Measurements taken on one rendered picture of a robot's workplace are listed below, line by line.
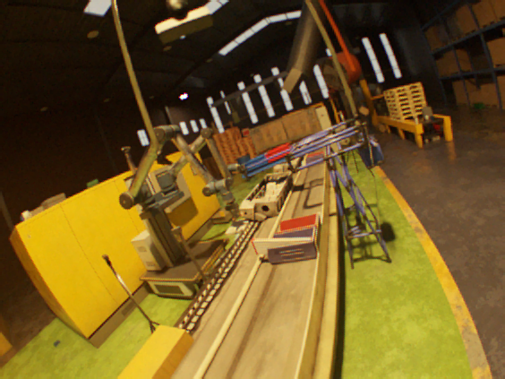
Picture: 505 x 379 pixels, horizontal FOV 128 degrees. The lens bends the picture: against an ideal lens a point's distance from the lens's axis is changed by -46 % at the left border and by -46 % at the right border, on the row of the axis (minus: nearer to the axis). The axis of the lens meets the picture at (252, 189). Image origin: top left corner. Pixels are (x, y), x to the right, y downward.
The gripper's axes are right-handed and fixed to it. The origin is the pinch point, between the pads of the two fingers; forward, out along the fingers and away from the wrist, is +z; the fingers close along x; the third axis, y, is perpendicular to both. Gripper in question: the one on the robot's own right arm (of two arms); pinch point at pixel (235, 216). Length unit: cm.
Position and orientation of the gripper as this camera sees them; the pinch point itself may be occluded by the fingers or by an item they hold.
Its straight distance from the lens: 226.8
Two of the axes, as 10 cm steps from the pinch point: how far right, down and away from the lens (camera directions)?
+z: 3.5, 9.1, 2.3
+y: -3.1, 3.5, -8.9
